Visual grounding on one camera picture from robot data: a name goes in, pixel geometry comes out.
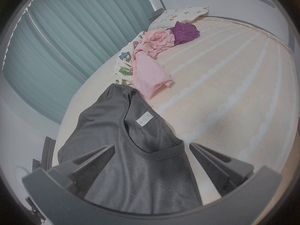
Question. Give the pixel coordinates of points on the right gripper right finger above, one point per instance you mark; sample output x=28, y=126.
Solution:
x=220, y=170

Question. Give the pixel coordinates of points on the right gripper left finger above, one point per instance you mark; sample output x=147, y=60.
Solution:
x=84, y=167

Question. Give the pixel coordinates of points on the black T-shirt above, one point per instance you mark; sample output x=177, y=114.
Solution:
x=140, y=172

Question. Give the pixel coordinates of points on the bed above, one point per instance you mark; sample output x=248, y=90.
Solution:
x=229, y=90

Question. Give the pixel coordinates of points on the blue-green curtain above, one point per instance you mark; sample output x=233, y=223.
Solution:
x=89, y=20
x=39, y=78

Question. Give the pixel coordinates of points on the pink garment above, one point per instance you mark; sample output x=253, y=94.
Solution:
x=150, y=74

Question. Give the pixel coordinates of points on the white printed garment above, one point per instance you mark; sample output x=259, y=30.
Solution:
x=124, y=60

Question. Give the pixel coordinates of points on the purple garment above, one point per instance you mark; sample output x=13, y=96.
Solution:
x=185, y=33

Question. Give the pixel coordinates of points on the white printed pillow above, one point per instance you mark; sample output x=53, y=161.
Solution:
x=180, y=15

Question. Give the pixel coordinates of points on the grey bedside table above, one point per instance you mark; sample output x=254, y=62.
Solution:
x=157, y=12

